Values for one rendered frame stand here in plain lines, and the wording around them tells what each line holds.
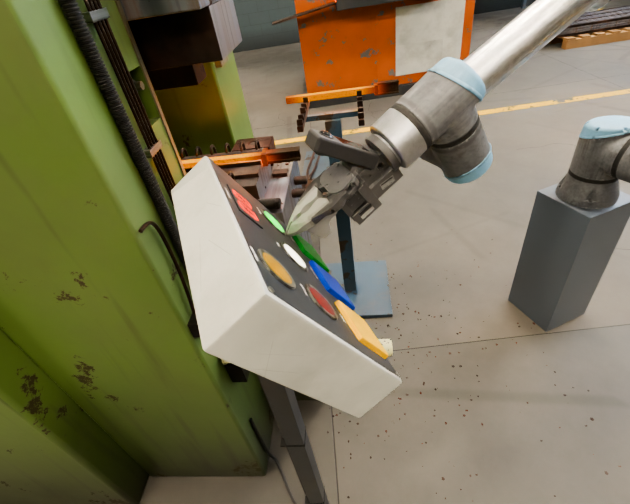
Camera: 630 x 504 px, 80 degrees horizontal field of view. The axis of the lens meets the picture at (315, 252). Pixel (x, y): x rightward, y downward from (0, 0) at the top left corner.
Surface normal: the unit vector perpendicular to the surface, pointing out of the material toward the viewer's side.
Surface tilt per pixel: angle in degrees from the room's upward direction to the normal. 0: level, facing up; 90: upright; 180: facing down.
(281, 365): 90
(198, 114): 90
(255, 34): 90
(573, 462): 0
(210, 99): 90
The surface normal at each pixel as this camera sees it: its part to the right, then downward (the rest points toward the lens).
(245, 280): -0.58, -0.50
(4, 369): 0.99, -0.07
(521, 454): -0.14, -0.77
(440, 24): 0.04, 0.62
